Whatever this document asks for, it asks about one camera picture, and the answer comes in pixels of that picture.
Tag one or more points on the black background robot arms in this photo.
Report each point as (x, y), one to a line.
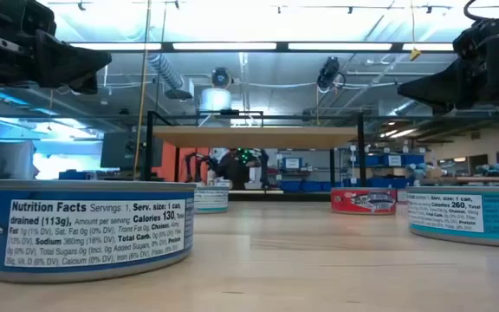
(234, 167)

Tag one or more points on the dark monitor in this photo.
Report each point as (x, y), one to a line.
(119, 149)

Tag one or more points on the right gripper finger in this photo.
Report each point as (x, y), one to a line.
(449, 86)

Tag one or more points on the yellow hanging tag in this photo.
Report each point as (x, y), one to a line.
(415, 54)

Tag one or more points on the white cloth cover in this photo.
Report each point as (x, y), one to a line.
(17, 160)

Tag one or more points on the blue storage bin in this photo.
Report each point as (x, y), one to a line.
(316, 186)
(290, 186)
(384, 183)

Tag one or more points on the wooden shelf with black legs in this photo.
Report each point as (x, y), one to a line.
(254, 138)

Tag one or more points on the silver flexible duct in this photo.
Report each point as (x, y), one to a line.
(165, 69)

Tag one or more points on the teal seafood can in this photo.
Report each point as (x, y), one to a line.
(212, 200)
(470, 216)

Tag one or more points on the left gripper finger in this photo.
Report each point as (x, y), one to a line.
(72, 65)

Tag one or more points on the blue seafood can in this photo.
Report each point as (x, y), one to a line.
(102, 234)

